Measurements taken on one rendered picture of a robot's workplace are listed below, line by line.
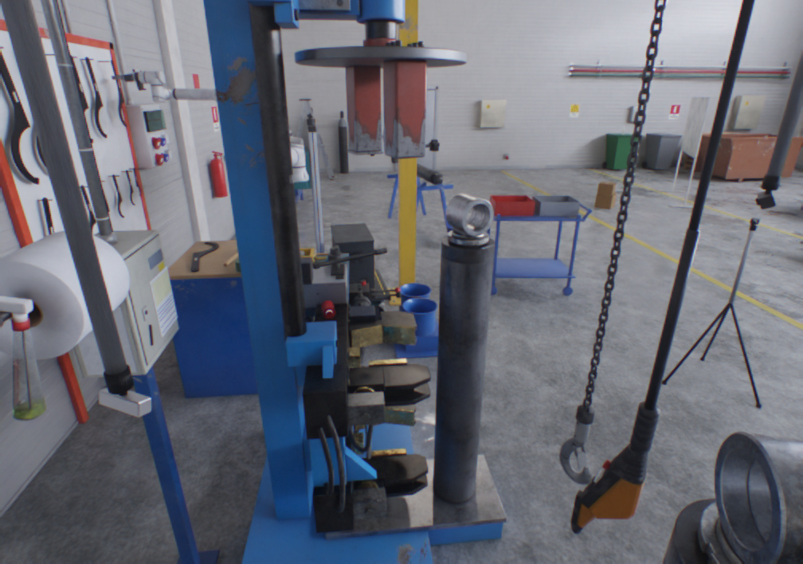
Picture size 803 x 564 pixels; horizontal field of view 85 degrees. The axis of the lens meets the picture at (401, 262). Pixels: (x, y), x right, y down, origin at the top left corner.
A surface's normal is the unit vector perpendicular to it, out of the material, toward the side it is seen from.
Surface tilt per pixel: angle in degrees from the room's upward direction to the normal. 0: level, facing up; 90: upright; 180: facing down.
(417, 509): 0
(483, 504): 0
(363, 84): 90
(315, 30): 90
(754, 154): 90
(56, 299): 90
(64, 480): 0
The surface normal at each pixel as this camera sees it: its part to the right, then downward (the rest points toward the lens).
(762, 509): -0.14, -0.54
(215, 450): 0.00, -0.93
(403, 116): 0.41, 0.33
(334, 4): 0.11, 0.36
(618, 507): -0.63, 0.28
